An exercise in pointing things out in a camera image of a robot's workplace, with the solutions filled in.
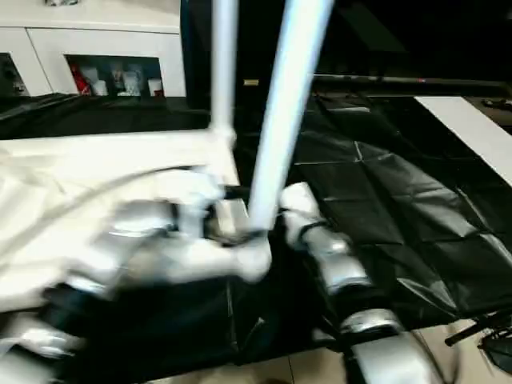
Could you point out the white glass-door cabinet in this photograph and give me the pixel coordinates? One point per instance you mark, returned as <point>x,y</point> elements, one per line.
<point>100,40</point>

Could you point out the blue upright panel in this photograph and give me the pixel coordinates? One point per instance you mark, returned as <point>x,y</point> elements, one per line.
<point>190,48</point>

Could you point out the white paper sheet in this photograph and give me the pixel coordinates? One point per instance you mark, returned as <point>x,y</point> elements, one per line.
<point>468,128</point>

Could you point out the crumpled silver bag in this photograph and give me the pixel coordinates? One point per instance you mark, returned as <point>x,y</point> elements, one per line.
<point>60,2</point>

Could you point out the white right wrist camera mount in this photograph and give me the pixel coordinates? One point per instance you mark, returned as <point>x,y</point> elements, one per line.
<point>298,204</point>

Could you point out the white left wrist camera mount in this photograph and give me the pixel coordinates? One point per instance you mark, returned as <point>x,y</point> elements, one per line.
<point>200,200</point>

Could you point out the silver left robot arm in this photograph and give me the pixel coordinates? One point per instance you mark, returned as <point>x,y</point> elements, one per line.
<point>132,224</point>

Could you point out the white plastic table leg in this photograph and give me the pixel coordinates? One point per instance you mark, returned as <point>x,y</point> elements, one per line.
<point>224,60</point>
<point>288,100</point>

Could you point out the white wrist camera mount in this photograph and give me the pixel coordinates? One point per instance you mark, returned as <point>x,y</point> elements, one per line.
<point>200,200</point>
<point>298,204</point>

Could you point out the black metal stand leg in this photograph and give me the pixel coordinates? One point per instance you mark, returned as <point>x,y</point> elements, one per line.
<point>472,333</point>

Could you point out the white plastic table top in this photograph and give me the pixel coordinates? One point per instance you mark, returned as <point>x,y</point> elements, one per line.
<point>100,160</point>

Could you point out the long black rod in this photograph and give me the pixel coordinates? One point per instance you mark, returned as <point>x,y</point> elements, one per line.
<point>420,80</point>

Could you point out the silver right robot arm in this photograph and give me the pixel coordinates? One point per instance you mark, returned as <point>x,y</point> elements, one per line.
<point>340,256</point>

